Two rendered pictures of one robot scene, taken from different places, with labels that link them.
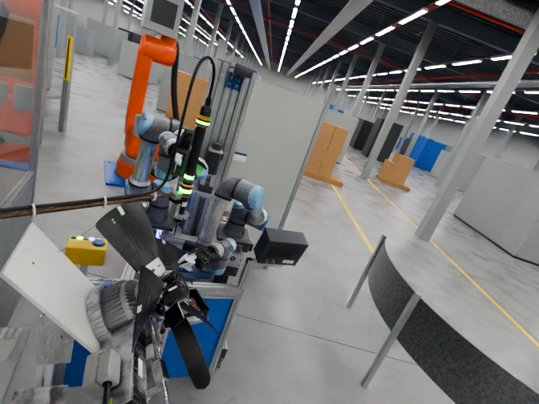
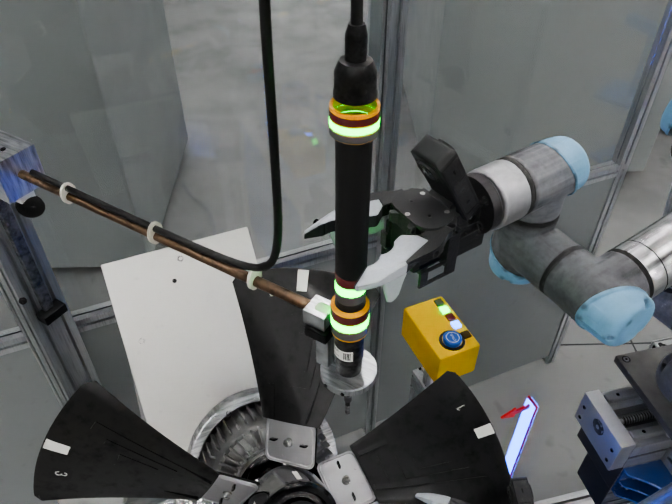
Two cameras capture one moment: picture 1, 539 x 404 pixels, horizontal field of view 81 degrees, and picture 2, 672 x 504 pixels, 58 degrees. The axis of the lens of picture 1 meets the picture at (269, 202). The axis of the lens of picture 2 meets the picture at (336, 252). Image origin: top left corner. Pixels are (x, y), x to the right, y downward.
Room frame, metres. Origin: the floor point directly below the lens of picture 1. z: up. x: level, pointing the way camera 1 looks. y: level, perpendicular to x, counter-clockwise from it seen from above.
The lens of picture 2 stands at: (1.06, -0.16, 2.06)
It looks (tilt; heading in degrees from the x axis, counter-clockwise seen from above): 42 degrees down; 94
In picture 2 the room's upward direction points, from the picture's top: straight up
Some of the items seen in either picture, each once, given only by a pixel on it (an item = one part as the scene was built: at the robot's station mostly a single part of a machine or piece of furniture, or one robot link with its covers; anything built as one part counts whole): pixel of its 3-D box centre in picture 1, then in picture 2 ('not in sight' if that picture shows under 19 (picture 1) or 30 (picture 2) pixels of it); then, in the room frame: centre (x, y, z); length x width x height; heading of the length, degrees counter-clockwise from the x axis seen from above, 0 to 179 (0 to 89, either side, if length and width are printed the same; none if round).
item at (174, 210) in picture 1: (180, 204); (341, 344); (1.03, 0.30, 1.50); 0.09 x 0.07 x 0.10; 153
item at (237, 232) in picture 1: (235, 226); not in sight; (1.89, 0.16, 1.09); 0.15 x 0.15 x 0.10
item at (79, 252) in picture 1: (86, 252); (438, 341); (1.22, 0.72, 1.02); 0.16 x 0.10 x 0.11; 118
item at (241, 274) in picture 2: (101, 203); (152, 233); (0.77, 0.44, 1.54); 0.54 x 0.01 x 0.01; 153
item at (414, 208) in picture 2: (180, 157); (439, 225); (1.14, 0.37, 1.63); 0.12 x 0.08 x 0.09; 38
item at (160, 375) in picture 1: (160, 370); not in sight; (0.73, 0.14, 1.08); 0.07 x 0.04 x 0.06; 38
